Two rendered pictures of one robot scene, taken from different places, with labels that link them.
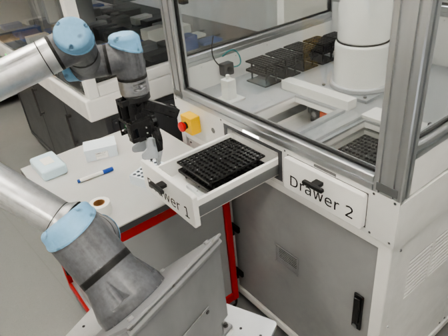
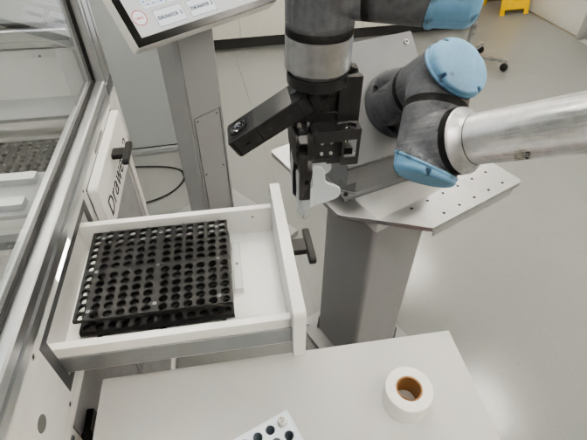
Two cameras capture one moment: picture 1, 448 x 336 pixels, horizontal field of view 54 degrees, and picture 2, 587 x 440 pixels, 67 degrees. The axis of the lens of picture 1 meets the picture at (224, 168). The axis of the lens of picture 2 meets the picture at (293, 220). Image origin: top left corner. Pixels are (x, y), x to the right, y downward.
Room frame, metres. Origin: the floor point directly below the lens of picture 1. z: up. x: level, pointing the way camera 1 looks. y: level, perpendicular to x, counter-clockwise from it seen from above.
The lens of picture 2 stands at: (1.52, 0.40, 1.42)
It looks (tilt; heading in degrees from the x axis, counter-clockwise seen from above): 43 degrees down; 206
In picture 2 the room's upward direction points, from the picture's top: straight up
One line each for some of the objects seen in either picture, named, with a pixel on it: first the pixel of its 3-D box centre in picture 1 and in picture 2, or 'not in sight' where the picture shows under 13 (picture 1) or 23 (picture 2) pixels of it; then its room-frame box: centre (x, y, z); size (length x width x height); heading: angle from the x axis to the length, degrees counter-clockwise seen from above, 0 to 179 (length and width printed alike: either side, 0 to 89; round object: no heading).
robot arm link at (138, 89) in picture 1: (135, 86); (317, 51); (1.07, 0.20, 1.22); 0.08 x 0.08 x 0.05
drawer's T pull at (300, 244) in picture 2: (159, 186); (301, 246); (1.08, 0.19, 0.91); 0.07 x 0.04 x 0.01; 35
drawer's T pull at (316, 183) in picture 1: (315, 184); (120, 153); (1.00, -0.25, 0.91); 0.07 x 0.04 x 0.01; 35
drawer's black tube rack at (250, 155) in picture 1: (221, 167); (162, 278); (1.21, 0.01, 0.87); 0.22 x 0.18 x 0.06; 125
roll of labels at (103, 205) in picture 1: (100, 207); (406, 395); (1.17, 0.42, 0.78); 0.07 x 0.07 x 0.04
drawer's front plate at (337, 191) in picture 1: (321, 190); (112, 167); (1.02, -0.27, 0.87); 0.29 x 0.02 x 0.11; 35
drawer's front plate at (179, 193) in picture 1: (169, 191); (285, 261); (1.09, 0.17, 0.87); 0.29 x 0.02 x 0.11; 35
